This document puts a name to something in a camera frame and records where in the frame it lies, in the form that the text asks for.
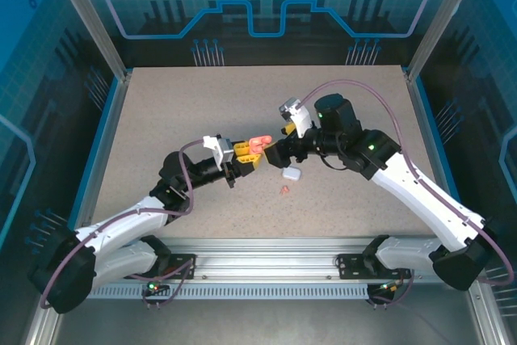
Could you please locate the pink earbud charging case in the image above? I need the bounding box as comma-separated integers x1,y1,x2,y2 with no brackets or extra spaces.
249,135,272,155

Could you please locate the white earbud charging case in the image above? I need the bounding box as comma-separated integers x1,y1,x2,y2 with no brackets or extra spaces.
281,166,303,183

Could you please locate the grooved aluminium mounting beam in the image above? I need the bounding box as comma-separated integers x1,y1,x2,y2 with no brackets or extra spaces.
90,237,484,281

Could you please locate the small black LED connector board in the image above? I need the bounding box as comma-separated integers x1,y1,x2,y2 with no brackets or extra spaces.
145,277,170,297
375,280,401,294

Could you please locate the grey metal bottom panel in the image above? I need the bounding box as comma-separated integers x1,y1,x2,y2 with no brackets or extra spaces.
50,298,484,345

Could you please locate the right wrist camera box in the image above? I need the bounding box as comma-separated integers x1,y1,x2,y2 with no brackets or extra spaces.
277,97,315,139

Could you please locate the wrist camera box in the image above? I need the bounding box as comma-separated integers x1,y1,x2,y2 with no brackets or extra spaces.
277,97,315,139
201,134,236,171

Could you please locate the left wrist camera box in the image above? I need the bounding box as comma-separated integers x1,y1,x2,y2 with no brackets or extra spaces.
201,134,236,171

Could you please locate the thin black right gripper cable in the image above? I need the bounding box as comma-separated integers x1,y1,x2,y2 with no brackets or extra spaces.
321,153,349,171

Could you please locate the blue aluminium table side rail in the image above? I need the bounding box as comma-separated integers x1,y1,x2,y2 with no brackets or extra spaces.
66,72,132,241
403,69,472,227

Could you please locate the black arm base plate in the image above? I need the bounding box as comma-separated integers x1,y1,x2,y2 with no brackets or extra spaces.
124,253,199,280
336,253,412,280

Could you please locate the slotted grey cable tray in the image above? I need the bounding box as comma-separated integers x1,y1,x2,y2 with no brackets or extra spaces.
86,284,372,301

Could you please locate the aluminium frame post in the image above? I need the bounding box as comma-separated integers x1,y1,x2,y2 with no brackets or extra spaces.
44,0,133,82
405,0,489,82

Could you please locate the aluminium lower frame bar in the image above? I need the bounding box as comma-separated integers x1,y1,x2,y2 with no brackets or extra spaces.
22,300,61,345
464,286,504,345

